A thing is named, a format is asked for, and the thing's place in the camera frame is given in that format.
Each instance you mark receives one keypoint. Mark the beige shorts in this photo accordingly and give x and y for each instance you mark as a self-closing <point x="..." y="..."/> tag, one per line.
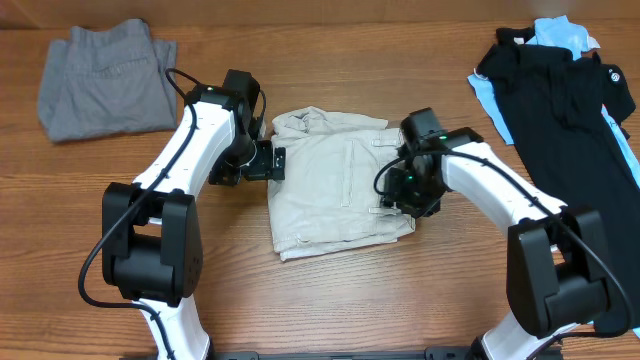
<point x="327" y="201"/>

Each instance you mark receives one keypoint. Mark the light blue shirt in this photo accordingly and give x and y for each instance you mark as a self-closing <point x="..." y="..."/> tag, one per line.
<point x="552" y="32"/>

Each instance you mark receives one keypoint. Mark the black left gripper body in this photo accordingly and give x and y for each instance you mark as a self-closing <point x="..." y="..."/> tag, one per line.
<point x="254" y="160"/>

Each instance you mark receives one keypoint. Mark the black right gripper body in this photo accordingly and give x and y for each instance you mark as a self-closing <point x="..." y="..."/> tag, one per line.
<point x="414" y="192"/>

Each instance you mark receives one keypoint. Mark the black shirt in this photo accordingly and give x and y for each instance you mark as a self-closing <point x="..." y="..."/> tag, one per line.
<point x="554" y="105"/>

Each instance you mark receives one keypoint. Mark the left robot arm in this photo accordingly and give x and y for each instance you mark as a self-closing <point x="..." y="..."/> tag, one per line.
<point x="151" y="245"/>

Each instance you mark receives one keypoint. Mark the folded grey shorts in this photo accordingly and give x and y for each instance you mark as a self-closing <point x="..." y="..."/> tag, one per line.
<point x="102" y="83"/>

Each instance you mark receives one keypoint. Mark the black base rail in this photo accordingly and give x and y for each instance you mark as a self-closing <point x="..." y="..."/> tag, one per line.
<point x="340" y="355"/>

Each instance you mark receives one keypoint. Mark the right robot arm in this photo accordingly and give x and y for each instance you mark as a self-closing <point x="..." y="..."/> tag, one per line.
<point x="558" y="267"/>

